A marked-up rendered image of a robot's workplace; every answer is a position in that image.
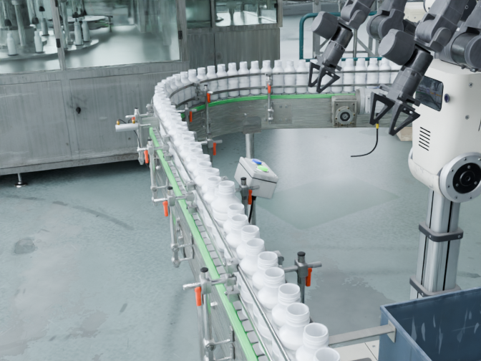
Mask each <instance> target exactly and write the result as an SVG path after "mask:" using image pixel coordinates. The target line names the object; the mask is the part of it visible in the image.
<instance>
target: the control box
mask: <svg viewBox="0 0 481 361"><path fill-rule="evenodd" d="M261 162H262V163H261V164H257V163H254V162H253V161H252V159H250V158H244V157H240V161H239V164H238V167H237V170H236V172H235V176H234V178H235V179H236V180H237V182H238V183H241V178H242V177H246V178H247V179H246V183H247V185H248V187H250V186H260V189H259V190H254V191H253V192H252V194H251V197H252V204H251V209H250V214H249V218H248V222H249V223H250V222H251V216H252V211H253V201H255V200H256V198H257V196H258V197H261V198H267V199H271V198H272V195H273V192H274V190H275V187H276V183H277V181H278V176H277V175H276V174H275V173H274V172H273V171H272V170H271V169H270V168H269V167H268V166H267V165H266V164H265V163H264V162H263V161H261ZM259 165H262V166H265V167H267V169H268V171H265V170H261V169H259V168H258V166H259Z"/></svg>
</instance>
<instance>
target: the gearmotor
mask: <svg viewBox="0 0 481 361"><path fill-rule="evenodd" d="M371 92H375V93H377V94H379V92H380V93H382V94H384V95H386V96H387V94H388V92H386V91H383V90H381V89H379V88H378V87H368V88H359V89H356V92H355V95H334V96H331V122H332V127H333V128H338V127H356V117H357V113H358V114H359V115H360V114H370V94H371ZM383 107H384V104H383V103H382V102H380V101H378V100H377V101H376V107H375V113H374V114H376V116H377V115H378V114H379V113H380V111H381V110H382V108H383ZM393 109H394V106H393V107H392V108H391V109H390V110H389V111H388V112H387V113H386V114H392V113H393ZM378 129H379V121H378V122H377V123H376V145H375V146H374V148H373V150H372V151H370V152H369V153H366V154H363V155H351V157H361V156H365V155H368V154H370V153H372V152H373V151H374V150H375V148H376V146H377V143H378Z"/></svg>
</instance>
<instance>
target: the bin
mask: <svg viewBox="0 0 481 361"><path fill-rule="evenodd" d="M380 310H381V311H382V313H381V324H380V326H378V327H372V328H368V329H361V330H357V331H354V332H347V333H343V334H337V335H333V336H329V344H330V345H336V344H340V343H344V342H350V341H354V340H360V339H364V338H368V337H374V336H378V335H379V354H378V361H481V287H473V288H469V289H463V290H459V291H454V292H447V293H444V294H437V295H432V296H428V297H422V298H418V299H410V300H407V301H403V302H396V303H391V304H385V305H381V306H380Z"/></svg>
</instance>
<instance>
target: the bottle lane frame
mask: <svg viewBox="0 0 481 361"><path fill-rule="evenodd" d="M150 134H151V139H152V144H153V147H158V146H160V145H159V143H158V141H157V138H156V137H155V134H154V133H150ZM154 155H155V170H156V172H155V176H156V178H157V181H158V183H159V186H166V181H165V179H166V177H167V178H168V185H169V186H172V187H173V193H174V195H175V196H182V193H181V190H180V189H179V186H178V184H177V182H176V180H175V178H174V175H173V173H172V171H171V169H170V166H169V165H168V163H167V161H165V159H164V158H163V156H164V153H163V152H162V150H154ZM169 186H168V187H169ZM161 191H162V194H163V197H164V198H166V193H167V187H166V188H161ZM186 206H188V205H187V203H186V202H185V200H179V201H175V222H176V228H177V222H179V223H180V226H181V228H182V230H183V238H184V244H189V243H190V238H189V236H190V233H191V234H192V235H193V245H192V244H191V245H190V246H186V247H185V255H186V257H187V258H189V257H191V254H190V250H191V247H192V248H193V253H194V259H191V260H188V263H189V265H190V268H191V271H192V273H193V276H194V278H195V281H196V282H199V275H200V268H202V267H208V269H209V270H208V274H209V277H210V280H212V279H220V275H222V274H219V273H218V271H217V269H216V267H217V266H215V264H214V263H213V259H212V258H211V256H210V252H209V251H208V249H207V247H206V246H207V245H205V243H204V240H203V238H202V236H201V235H200V233H201V232H199V230H198V227H197V226H196V224H195V221H194V219H193V215H191V214H189V213H188V210H186ZM211 287H212V292H211V293H210V310H211V322H212V326H213V329H214V331H215V334H216V337H217V338H218V341H223V340H227V339H229V332H228V330H229V329H230V326H231V327H232V328H233V342H232V341H231V342H229V343H227V344H222V345H220V347H221V349H222V352H223V355H224V357H228V356H230V350H229V347H230V344H231V343H232V344H233V347H234V358H235V359H234V360H233V358H232V359H230V360H227V361H259V360H258V358H259V357H261V356H263V355H261V356H257V355H256V353H255V351H254V349H253V345H254V344H256V343H253V344H252V343H251V342H250V340H249V338H248V335H247V333H249V332H246V331H245V330H244V328H243V325H242V322H244V321H240V319H239V316H238V314H237V312H238V311H236V310H235V307H234V306H233V303H232V302H229V301H228V298H227V296H226V295H225V292H226V288H225V286H224V284H219V285H214V286H211Z"/></svg>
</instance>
